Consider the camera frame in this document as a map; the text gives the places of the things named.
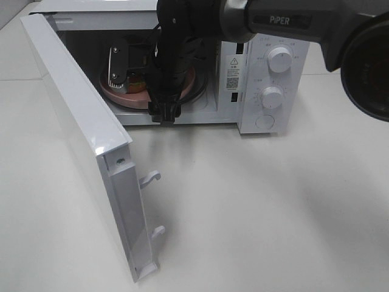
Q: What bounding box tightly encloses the glass microwave turntable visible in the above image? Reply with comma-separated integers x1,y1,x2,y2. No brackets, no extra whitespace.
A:
179,74,209,105

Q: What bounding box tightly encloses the pink round plate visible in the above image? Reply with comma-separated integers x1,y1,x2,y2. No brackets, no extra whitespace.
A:
99,67,196,110

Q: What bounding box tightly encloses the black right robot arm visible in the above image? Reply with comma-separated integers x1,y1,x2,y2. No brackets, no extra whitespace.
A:
108,1,388,123

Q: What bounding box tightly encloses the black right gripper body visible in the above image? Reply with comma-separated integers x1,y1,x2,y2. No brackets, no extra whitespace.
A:
127,35,195,85

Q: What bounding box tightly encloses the white microwave oven body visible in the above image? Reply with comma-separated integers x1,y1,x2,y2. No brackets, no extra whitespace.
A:
22,1,309,134

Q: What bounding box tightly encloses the upper white power knob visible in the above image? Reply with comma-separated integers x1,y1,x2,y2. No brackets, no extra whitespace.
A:
267,46,292,73

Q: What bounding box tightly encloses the white warning label sticker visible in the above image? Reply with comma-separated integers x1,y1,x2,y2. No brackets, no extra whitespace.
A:
225,55,243,91

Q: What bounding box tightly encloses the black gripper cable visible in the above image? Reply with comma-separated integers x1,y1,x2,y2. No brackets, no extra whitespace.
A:
142,24,207,92

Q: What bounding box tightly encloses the lower white timer knob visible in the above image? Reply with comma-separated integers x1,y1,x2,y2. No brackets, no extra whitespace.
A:
260,86,284,110

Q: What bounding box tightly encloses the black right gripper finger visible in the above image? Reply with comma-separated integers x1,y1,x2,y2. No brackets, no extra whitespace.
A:
146,77,182,123
108,38,129,89

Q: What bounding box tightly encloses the round white door button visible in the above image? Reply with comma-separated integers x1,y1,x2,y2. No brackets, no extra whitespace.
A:
255,114,275,130

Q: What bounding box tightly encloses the burger with sesame-free bun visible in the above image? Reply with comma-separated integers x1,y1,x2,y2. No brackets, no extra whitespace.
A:
126,74,146,94

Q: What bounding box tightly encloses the white microwave door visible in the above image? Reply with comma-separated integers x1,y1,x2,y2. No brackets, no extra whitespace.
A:
21,14,165,282

